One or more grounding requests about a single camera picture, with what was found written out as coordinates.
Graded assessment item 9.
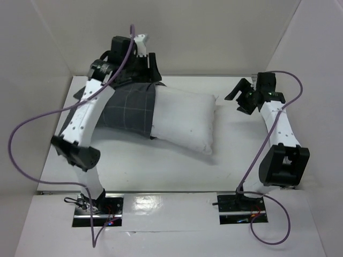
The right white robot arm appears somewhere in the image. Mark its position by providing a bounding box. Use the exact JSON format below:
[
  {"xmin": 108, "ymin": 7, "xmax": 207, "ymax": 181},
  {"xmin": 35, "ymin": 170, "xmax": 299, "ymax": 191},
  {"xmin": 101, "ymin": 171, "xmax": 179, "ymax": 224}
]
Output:
[{"xmin": 225, "ymin": 71, "xmax": 310, "ymax": 188}]

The purple cable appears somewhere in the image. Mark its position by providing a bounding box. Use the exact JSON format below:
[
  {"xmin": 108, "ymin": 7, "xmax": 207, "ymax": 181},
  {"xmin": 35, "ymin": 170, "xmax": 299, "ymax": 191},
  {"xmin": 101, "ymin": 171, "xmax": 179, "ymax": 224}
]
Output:
[
  {"xmin": 235, "ymin": 70, "xmax": 303, "ymax": 246},
  {"xmin": 6, "ymin": 24, "xmax": 136, "ymax": 248}
]

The white pillow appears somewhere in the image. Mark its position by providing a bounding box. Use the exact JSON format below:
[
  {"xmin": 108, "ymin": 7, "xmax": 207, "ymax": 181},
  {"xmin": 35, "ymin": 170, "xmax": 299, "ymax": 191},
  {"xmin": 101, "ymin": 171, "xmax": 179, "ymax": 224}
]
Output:
[{"xmin": 151, "ymin": 86, "xmax": 216, "ymax": 155}]

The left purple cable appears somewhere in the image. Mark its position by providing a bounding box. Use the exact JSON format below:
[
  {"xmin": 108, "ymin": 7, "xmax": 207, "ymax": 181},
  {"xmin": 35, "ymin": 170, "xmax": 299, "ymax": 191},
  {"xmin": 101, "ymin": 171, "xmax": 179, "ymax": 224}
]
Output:
[{"xmin": 6, "ymin": 24, "xmax": 136, "ymax": 248}]

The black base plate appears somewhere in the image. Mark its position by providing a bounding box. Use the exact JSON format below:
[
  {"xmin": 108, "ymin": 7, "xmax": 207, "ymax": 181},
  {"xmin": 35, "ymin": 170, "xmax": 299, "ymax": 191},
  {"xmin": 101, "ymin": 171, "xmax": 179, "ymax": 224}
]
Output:
[
  {"xmin": 69, "ymin": 194, "xmax": 124, "ymax": 228},
  {"xmin": 212, "ymin": 193, "xmax": 268, "ymax": 225}
]

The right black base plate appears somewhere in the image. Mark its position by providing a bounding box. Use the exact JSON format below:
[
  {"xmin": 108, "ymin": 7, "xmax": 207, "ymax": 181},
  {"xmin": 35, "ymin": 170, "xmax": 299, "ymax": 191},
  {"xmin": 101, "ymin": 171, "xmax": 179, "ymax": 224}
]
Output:
[{"xmin": 212, "ymin": 193, "xmax": 268, "ymax": 225}]

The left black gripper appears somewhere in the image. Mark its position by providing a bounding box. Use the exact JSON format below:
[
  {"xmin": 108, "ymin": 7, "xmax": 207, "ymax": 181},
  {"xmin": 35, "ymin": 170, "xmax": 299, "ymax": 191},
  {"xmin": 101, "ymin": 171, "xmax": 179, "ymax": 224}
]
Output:
[{"xmin": 123, "ymin": 52, "xmax": 162, "ymax": 83}]

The aluminium rail frame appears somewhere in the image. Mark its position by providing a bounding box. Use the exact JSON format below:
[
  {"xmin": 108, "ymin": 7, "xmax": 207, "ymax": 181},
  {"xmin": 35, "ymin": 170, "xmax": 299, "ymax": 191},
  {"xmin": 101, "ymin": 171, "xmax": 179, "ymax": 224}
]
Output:
[{"xmin": 250, "ymin": 73, "xmax": 295, "ymax": 190}]

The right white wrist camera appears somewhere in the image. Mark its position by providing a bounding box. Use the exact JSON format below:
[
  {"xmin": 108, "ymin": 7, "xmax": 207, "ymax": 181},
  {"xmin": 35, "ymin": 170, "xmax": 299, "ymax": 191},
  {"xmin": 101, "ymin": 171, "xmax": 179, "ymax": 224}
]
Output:
[{"xmin": 251, "ymin": 74, "xmax": 257, "ymax": 88}]

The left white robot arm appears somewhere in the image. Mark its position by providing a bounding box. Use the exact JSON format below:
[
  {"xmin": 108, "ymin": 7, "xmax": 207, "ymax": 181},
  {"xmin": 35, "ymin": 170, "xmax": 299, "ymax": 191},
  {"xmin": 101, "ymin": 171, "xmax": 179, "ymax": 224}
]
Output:
[{"xmin": 51, "ymin": 34, "xmax": 162, "ymax": 214}]

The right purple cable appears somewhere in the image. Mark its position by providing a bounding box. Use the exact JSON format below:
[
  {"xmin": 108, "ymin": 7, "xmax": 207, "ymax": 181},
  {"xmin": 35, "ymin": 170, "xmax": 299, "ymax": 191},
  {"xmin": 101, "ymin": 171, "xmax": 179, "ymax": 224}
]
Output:
[{"xmin": 235, "ymin": 70, "xmax": 303, "ymax": 246}]

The dark grey checked pillowcase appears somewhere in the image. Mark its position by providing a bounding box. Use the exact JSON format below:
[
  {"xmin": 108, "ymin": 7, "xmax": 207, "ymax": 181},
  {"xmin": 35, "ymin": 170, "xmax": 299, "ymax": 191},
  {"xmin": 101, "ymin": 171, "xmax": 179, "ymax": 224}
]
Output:
[{"xmin": 73, "ymin": 80, "xmax": 167, "ymax": 141}]

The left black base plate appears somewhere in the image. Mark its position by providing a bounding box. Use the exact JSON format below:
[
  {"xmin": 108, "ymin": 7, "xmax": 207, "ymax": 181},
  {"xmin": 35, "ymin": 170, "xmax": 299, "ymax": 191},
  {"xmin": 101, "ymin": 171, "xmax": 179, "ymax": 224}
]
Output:
[{"xmin": 69, "ymin": 194, "xmax": 124, "ymax": 228}]

